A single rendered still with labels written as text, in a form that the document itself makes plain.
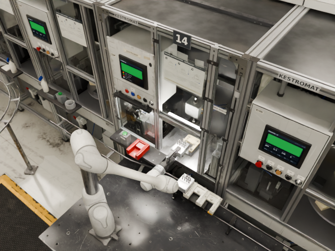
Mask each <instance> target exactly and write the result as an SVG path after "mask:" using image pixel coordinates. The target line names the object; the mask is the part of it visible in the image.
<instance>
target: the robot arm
mask: <svg viewBox="0 0 335 251"><path fill-rule="evenodd" d="M70 143H71V147H72V151H73V153H74V156H75V159H74V160H75V164H76V165H77V166H78V167H80V170H81V175H82V179H83V183H84V188H83V190H82V199H83V202H84V205H85V208H86V210H87V212H88V215H89V218H90V222H91V225H92V227H93V229H91V230H90V231H89V234H91V235H93V236H94V237H95V238H97V239H98V240H99V241H100V242H101V243H102V244H103V245H104V246H107V245H108V243H109V242H110V240H111V239H114V240H116V241H118V239H119V238H118V236H117V235H116V234H117V233H118V232H119V231H120V230H121V229H122V227H121V226H119V225H117V224H116V223H115V221H114V217H113V214H112V212H111V210H110V208H109V206H108V204H107V200H106V197H105V194H104V190H103V187H102V186H101V185H100V184H99V183H98V178H97V173H99V174H116V175H120V176H124V177H127V178H131V179H134V180H138V181H140V185H141V187H142V188H143V189H144V190H145V191H149V190H151V189H153V188H156V189H157V190H160V191H162V192H165V193H175V192H176V191H177V190H178V182H177V181H176V180H175V179H174V178H171V177H169V176H166V175H164V174H165V173H166V170H167V169H168V168H169V167H170V166H171V165H172V164H173V163H174V161H175V159H176V158H177V156H176V155H175V153H177V152H178V151H179V150H180V149H181V147H179V146H177V148H176V149H175V150H172V151H171V152H170V153H169V154H168V155H167V156H166V157H165V158H166V159H165V160H164V162H160V163H159V164H158V165H156V166H155V167H154V168H153V169H152V170H151V171H149V172H148V173H147V174H144V173H141V172H138V171H135V170H132V169H129V168H126V167H123V166H120V165H117V164H115V163H113V162H111V161H110V160H108V159H106V158H104V157H102V156H101V154H100V153H99V151H98V149H97V147H96V143H95V141H94V139H93V137H92V136H91V134H90V133H89V132H88V131H86V130H84V129H77V130H75V131H74V132H73V133H72V135H71V138H70Z"/></svg>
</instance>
